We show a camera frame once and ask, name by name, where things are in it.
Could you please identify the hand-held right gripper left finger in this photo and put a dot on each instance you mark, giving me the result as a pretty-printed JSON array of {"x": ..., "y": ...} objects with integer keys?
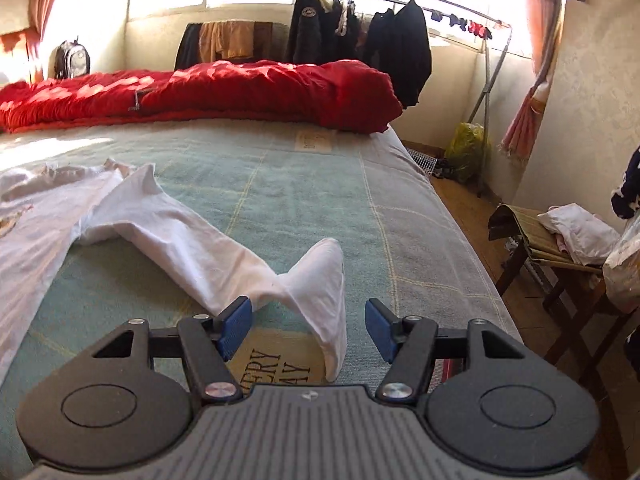
[{"x": 235, "y": 327}]

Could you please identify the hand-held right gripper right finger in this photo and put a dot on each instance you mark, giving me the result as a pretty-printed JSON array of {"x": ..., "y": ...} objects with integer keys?
[{"x": 381, "y": 327}]

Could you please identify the white printed t-shirt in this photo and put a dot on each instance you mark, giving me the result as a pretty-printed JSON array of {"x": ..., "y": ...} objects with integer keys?
[{"x": 165, "y": 230}]

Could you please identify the metal clothes drying rack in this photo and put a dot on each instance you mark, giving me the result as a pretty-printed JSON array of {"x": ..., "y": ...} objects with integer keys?
[{"x": 483, "y": 170}]

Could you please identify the white folded clothes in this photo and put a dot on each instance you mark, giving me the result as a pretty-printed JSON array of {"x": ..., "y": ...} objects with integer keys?
[{"x": 580, "y": 232}]

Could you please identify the dark wooden folding stool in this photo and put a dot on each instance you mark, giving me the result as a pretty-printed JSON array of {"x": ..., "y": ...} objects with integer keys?
[{"x": 555, "y": 290}]

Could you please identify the bamboo mat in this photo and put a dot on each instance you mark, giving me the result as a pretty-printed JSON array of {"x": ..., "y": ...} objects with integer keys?
[{"x": 537, "y": 240}]

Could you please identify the yellow plastic bag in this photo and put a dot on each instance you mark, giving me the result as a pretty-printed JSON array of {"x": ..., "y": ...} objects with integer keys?
[{"x": 467, "y": 150}]

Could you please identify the red quilt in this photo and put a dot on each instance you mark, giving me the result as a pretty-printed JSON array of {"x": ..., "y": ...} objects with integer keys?
[{"x": 225, "y": 90}]

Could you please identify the small metal clamp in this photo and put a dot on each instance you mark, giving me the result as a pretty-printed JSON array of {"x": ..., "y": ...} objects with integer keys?
[{"x": 137, "y": 100}]

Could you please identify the clear plastic bag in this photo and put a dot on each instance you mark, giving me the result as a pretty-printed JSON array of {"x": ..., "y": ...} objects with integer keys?
[{"x": 625, "y": 270}]

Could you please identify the black coat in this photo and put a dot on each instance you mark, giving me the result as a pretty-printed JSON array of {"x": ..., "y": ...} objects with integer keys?
[{"x": 400, "y": 50}]

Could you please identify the navy star-patterned cloth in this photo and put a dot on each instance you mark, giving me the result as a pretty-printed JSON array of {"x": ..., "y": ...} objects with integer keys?
[{"x": 629, "y": 190}]

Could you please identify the black draped garment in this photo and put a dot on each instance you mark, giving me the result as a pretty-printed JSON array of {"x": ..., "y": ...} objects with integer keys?
[{"x": 187, "y": 47}]

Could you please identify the grey black backpack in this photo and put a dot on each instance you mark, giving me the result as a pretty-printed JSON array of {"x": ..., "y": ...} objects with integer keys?
[{"x": 72, "y": 60}]

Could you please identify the row of small hanging socks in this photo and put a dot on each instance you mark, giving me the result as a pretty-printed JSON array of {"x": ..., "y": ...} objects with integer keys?
[{"x": 475, "y": 27}]

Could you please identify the pink white hanging garment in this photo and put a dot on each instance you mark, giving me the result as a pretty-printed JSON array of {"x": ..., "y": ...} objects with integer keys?
[{"x": 345, "y": 15}]

